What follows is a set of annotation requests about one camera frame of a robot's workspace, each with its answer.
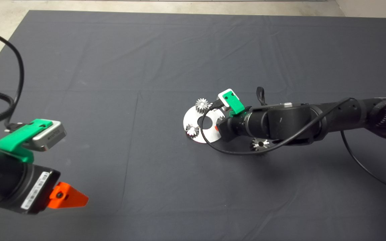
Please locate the round metal plate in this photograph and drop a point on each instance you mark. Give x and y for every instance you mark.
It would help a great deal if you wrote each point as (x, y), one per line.
(191, 117)

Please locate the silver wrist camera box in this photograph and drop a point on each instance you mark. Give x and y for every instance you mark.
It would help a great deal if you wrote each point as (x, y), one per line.
(50, 136)
(220, 98)

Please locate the green right camera mount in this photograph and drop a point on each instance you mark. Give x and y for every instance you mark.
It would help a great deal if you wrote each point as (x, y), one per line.
(235, 102)

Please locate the dark grey table cloth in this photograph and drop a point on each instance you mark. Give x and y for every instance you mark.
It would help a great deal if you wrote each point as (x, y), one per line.
(146, 67)

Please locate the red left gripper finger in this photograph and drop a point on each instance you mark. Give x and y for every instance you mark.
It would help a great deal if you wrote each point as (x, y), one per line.
(69, 198)

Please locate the green left camera mount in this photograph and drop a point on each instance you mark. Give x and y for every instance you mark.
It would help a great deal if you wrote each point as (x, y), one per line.
(13, 142)

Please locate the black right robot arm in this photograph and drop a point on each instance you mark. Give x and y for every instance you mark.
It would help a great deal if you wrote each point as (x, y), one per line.
(286, 122)

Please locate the large steel gear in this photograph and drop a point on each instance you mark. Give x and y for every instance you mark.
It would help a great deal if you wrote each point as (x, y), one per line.
(260, 144)

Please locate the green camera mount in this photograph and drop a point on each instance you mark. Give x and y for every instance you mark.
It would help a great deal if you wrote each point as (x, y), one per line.
(235, 102)
(13, 142)

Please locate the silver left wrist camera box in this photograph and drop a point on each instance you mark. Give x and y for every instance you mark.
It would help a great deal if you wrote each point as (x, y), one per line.
(50, 136)

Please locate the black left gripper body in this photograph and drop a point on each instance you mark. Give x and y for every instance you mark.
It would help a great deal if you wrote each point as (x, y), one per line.
(27, 189)

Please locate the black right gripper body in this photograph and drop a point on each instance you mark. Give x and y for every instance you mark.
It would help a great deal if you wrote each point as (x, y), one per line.
(235, 127)

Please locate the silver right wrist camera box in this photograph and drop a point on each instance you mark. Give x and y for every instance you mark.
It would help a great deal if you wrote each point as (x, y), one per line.
(220, 98)

